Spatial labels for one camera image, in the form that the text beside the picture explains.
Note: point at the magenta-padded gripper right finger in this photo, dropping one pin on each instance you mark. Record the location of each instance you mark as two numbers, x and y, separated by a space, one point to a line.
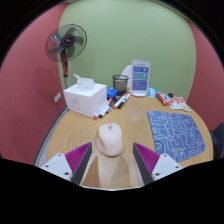
165 165

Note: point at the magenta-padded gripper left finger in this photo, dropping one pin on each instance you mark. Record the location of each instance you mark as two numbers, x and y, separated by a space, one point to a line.
58 165

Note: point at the pale pink computer mouse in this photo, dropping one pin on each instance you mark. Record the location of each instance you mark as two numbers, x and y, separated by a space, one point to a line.
110 140

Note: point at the blue patterned mouse pad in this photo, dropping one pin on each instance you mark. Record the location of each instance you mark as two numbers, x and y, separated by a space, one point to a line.
175 133

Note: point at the orange snack packet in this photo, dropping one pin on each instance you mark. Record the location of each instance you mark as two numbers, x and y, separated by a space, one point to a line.
164 99

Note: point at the red white snack packet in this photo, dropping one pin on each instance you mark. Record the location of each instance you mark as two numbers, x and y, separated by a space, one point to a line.
179 100

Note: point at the white marker red cap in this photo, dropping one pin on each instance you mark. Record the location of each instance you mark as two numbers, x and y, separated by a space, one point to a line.
101 110
120 101

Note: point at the white tissue box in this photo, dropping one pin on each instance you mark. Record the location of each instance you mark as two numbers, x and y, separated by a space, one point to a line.
83 100

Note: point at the small black object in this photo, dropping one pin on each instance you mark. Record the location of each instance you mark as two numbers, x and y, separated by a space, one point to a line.
170 94

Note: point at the light blue snack packet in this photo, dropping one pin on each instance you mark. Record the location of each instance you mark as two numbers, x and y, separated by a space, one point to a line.
152 92

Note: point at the blue box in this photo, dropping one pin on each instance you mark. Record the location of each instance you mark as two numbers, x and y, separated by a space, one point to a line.
112 93

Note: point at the white blue sign stand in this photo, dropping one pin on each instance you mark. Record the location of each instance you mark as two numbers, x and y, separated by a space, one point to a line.
140 78

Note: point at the black mesh pen cup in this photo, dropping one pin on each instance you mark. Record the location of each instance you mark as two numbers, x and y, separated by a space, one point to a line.
120 85

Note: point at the white chair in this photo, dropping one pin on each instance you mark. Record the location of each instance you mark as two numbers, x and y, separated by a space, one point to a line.
126 75

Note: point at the red black standing fan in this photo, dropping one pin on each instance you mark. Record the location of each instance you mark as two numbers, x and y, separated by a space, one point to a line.
66 40

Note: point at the white wall outlet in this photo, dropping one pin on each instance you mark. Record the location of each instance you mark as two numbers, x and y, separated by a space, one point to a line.
57 97

